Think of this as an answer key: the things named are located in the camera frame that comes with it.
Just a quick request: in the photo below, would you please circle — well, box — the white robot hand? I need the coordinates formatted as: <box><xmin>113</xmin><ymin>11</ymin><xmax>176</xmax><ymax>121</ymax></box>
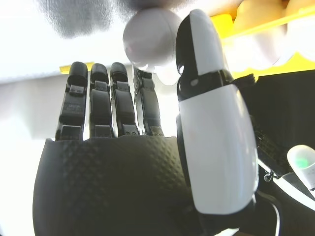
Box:
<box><xmin>31</xmin><ymin>8</ymin><xmax>259</xmax><ymax>236</ymax></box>

